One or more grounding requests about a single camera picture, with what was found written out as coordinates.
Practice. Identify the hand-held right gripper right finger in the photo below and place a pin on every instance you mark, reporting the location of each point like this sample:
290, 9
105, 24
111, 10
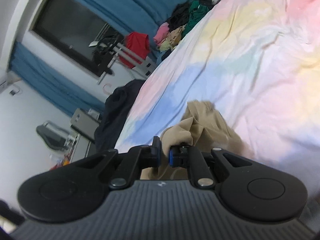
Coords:
172, 158

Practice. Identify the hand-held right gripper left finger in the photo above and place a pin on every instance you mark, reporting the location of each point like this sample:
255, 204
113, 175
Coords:
158, 155

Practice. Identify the tan t-shirt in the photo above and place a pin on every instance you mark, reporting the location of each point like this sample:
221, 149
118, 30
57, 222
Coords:
200, 130

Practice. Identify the pink clothes hanger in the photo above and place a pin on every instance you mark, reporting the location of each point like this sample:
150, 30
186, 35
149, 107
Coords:
107, 86

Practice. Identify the dark navy blanket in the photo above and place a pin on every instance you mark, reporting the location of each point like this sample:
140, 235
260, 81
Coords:
117, 110

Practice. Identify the white dressing table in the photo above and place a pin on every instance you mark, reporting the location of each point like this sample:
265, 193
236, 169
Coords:
80, 147

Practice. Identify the black and white chair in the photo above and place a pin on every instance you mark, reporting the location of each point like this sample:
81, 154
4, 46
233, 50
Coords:
83, 122

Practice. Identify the blue garment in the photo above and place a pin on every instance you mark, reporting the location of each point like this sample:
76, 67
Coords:
163, 55

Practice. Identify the garment steamer stand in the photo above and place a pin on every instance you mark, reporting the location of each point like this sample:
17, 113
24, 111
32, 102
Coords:
130, 55

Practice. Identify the yellow-green garment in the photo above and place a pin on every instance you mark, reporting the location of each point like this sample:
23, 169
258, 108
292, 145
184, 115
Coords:
165, 46

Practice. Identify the wavy vanity mirror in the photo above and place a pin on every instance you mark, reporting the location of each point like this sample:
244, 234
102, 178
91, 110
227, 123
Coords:
50, 135

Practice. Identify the red shirt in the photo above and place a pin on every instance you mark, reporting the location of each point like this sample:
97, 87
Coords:
136, 45

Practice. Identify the beige garment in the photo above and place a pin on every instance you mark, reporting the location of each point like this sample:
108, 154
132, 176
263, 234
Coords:
175, 36

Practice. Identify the pink garment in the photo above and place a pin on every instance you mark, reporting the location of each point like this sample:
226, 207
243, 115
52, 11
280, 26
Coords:
161, 32

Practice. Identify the pastel tie-dye bedsheet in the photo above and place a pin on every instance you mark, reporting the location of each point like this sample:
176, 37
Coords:
250, 55

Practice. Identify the blue curtain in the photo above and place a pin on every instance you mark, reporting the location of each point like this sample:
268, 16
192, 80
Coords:
50, 80
130, 5

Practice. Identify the black garment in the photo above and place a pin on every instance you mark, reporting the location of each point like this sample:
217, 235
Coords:
178, 15

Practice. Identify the dark framed window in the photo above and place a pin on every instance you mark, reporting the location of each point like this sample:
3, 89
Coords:
70, 30

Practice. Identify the grey wall socket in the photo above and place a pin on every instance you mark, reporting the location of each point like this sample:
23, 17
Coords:
12, 92

